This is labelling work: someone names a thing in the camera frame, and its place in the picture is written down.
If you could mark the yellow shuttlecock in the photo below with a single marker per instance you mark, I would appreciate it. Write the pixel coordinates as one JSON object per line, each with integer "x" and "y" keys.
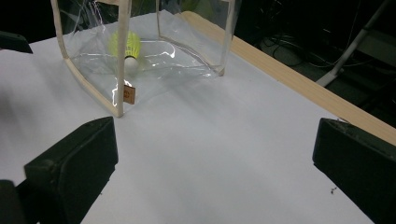
{"x": 134, "y": 43}

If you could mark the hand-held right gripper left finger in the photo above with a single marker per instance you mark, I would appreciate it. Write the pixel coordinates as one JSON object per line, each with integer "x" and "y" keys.
{"x": 71, "y": 168}

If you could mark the transparent bag with beige trim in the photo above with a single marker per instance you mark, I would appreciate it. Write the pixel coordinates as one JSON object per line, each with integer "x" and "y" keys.
{"x": 122, "y": 46}

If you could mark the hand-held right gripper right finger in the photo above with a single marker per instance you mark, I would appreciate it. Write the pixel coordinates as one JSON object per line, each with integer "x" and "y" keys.
{"x": 358, "y": 168}

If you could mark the white table cover sheet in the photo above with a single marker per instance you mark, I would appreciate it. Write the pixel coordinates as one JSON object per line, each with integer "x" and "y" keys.
{"x": 202, "y": 140}

